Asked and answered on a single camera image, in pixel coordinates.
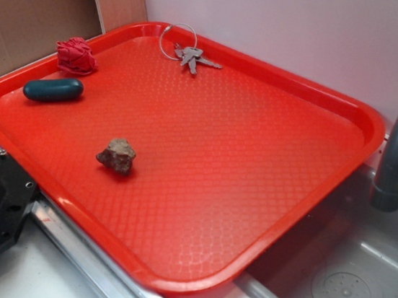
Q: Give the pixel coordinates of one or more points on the red plastic tray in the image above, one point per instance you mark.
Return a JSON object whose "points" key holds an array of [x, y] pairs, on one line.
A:
{"points": [[226, 162]]}

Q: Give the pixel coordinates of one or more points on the dark teal oval case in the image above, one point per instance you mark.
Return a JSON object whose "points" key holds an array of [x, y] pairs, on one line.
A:
{"points": [[54, 90]]}

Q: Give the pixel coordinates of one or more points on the brown rock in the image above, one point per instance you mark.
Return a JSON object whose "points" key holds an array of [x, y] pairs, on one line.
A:
{"points": [[118, 156]]}

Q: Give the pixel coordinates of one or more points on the aluminium frame rail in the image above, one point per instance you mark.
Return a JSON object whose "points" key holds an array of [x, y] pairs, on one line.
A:
{"points": [[53, 260]]}

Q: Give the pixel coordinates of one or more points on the crumpled red paper ball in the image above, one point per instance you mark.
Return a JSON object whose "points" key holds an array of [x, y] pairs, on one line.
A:
{"points": [[76, 57]]}

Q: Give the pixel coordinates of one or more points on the silver keys on ring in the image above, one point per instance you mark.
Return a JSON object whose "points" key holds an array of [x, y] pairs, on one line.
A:
{"points": [[187, 56]]}

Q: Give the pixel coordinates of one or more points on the grey plastic sink basin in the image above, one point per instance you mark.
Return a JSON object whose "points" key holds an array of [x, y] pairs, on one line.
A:
{"points": [[343, 248]]}

